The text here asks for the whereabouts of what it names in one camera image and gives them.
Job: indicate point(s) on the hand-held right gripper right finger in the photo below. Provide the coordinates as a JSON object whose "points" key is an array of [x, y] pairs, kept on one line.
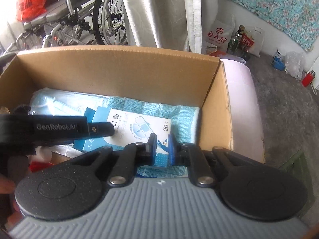
{"points": [[171, 149]]}

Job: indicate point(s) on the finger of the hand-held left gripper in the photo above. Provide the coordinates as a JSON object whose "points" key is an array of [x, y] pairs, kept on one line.
{"points": [[102, 130]]}

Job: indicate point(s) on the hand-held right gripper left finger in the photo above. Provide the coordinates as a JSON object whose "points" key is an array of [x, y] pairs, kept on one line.
{"points": [[153, 149]]}

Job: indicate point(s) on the blue white bandage box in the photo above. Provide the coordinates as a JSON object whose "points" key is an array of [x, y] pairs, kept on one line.
{"points": [[129, 124]]}

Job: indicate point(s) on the light blue towel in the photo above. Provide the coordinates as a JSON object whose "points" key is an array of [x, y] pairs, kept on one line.
{"points": [[182, 122]]}

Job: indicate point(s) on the pack of blue face masks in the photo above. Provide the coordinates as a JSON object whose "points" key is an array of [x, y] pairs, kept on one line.
{"points": [[57, 102]]}

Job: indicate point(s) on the brown cardboard box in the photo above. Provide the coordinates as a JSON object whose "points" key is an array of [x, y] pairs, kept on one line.
{"points": [[124, 72]]}

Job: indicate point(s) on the person's left hand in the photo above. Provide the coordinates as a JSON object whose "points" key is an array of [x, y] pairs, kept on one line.
{"points": [[5, 185]]}

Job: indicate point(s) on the green glass bottle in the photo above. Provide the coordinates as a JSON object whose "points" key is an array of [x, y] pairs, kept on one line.
{"points": [[235, 43]]}

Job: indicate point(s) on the white bag with red print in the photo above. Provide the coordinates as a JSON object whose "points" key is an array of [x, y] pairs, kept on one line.
{"points": [[219, 34]]}

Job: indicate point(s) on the red plastic bag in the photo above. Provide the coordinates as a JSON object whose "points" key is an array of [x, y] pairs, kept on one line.
{"points": [[30, 2]]}

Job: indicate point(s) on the red snack packet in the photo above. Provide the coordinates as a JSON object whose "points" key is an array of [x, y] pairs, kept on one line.
{"points": [[246, 42]]}

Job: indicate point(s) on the grey curtain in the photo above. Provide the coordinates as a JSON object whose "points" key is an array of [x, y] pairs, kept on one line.
{"points": [[162, 12]]}

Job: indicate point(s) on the plain white plastic bag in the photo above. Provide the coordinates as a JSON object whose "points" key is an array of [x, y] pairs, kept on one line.
{"points": [[258, 42]]}

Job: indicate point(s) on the small blue capped bottle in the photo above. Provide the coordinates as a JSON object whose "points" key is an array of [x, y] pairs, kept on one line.
{"points": [[278, 59]]}

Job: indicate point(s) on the clear plastic bag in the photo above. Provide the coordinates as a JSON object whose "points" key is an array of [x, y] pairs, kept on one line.
{"points": [[295, 64]]}

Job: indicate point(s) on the red thermos bottle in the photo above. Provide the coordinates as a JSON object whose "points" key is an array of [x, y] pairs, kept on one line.
{"points": [[308, 78]]}

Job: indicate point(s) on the teal floral wall cloth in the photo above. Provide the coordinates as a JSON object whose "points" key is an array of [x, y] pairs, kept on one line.
{"points": [[274, 2]]}

